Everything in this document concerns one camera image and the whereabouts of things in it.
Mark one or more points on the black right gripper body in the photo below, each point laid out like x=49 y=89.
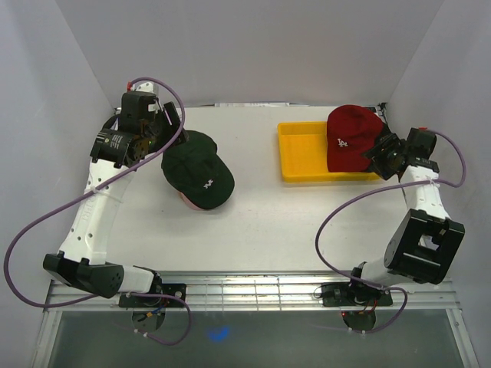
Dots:
x=400 y=152

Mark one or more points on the yellow plastic bin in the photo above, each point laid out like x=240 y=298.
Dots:
x=303 y=155

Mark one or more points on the aluminium front rail frame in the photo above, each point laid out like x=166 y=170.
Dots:
x=258 y=320

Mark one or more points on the dark green Yankees cap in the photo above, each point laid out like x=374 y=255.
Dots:
x=195 y=169

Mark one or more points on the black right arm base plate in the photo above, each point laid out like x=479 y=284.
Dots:
x=348 y=294

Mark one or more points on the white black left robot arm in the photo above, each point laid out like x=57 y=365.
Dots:
x=125 y=140

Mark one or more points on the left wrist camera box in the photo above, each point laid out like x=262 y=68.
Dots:
x=146 y=86

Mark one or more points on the pink baseball cap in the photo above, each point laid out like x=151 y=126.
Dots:
x=189 y=203

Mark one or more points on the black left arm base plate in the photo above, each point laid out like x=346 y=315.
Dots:
x=168 y=296

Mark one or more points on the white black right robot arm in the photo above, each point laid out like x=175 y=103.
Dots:
x=426 y=242

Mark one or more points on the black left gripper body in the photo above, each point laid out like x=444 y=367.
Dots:
x=153 y=127

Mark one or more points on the red baseball cap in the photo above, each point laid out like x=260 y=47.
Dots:
x=351 y=130

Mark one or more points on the black sport baseball cap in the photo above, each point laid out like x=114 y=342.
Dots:
x=384 y=132

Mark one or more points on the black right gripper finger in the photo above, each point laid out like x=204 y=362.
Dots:
x=381 y=168
x=386 y=142

